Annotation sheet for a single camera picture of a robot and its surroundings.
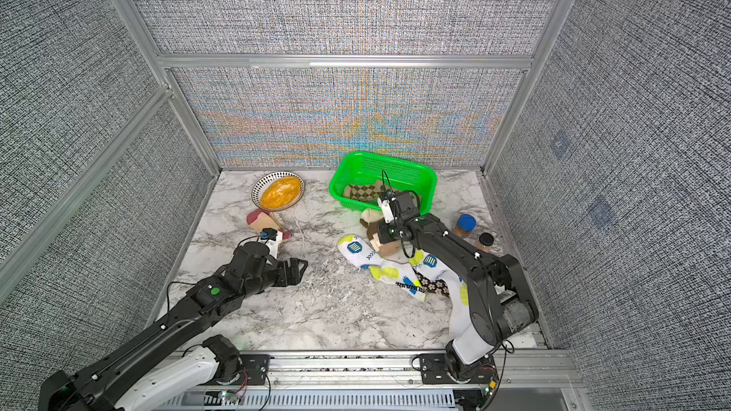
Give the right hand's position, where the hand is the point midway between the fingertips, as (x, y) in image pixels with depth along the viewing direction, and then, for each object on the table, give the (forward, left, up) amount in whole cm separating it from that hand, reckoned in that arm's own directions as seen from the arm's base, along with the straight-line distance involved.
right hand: (382, 218), depth 89 cm
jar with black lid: (-9, -30, +1) cm, 31 cm away
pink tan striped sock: (+7, +42, -10) cm, 43 cm away
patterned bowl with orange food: (+16, +37, -6) cm, 41 cm away
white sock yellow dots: (-14, -5, -10) cm, 18 cm away
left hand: (-15, +23, +2) cm, 28 cm away
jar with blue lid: (+1, -28, -6) cm, 28 cm away
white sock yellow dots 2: (-19, -22, -8) cm, 30 cm away
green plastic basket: (+32, +8, -11) cm, 35 cm away
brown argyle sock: (+20, +6, -11) cm, 23 cm away
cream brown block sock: (+5, +4, -6) cm, 9 cm away
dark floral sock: (-17, -17, -12) cm, 27 cm away
